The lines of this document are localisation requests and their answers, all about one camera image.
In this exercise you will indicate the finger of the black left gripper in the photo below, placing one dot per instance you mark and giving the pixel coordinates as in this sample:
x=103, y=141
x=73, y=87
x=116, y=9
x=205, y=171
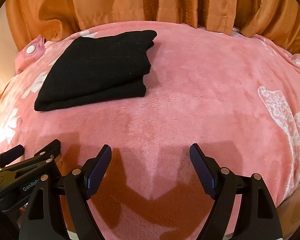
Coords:
x=40, y=154
x=11, y=155

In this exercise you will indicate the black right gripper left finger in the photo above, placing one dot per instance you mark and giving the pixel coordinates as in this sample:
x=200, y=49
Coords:
x=43, y=218

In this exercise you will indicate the grey beige bed sheet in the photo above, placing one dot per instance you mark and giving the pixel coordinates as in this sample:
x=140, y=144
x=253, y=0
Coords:
x=289, y=214

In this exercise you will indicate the pink fleece blanket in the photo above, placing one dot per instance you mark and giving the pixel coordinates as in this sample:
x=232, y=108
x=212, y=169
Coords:
x=238, y=98

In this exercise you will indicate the black knit garment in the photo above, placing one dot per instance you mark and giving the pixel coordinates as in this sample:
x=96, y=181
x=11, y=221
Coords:
x=95, y=70

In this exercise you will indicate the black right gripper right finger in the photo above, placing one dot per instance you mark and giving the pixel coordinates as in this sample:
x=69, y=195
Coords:
x=257, y=216

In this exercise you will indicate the pink pillow with white button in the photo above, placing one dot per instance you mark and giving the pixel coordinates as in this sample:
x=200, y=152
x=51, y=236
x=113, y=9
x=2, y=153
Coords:
x=30, y=54

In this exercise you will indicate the orange curtain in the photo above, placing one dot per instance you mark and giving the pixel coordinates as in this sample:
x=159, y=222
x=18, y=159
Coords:
x=277, y=20

